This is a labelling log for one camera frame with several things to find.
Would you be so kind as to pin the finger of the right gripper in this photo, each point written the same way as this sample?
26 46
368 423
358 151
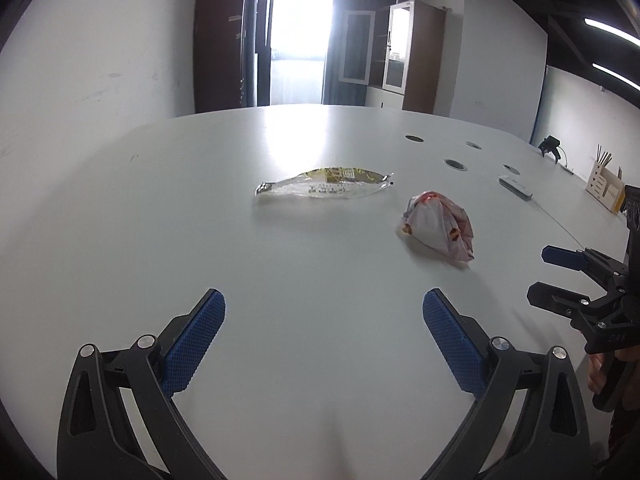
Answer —
572 305
569 259

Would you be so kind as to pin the white remote control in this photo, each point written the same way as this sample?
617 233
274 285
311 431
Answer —
516 187

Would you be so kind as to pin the black device on table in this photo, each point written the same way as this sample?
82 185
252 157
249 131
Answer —
551 146

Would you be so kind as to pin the person's right hand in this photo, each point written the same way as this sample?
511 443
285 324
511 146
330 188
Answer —
596 376

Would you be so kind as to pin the wooden desk organizer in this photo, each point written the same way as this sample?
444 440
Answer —
605 183

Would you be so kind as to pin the dark brown wardrobe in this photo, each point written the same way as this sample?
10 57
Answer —
228 55

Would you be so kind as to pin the white red printed plastic bag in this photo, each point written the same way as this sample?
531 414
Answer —
440 224

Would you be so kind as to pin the brown glass door cabinet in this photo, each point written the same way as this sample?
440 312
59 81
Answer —
406 57

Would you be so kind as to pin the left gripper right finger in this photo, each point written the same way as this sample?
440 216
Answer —
528 419

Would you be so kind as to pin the yellow clear snack wrapper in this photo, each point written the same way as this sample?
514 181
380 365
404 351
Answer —
328 182

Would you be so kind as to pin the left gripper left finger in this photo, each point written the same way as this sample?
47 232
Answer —
95 435

